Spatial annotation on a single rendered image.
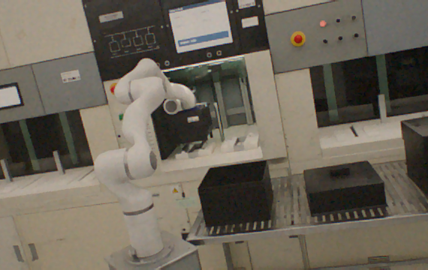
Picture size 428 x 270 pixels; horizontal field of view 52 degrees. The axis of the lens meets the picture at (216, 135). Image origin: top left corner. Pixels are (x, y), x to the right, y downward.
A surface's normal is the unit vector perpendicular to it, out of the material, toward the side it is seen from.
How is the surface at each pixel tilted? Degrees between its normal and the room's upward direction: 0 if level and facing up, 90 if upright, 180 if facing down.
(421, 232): 90
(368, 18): 90
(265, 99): 90
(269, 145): 90
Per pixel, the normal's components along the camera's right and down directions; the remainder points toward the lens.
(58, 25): -0.15, 0.25
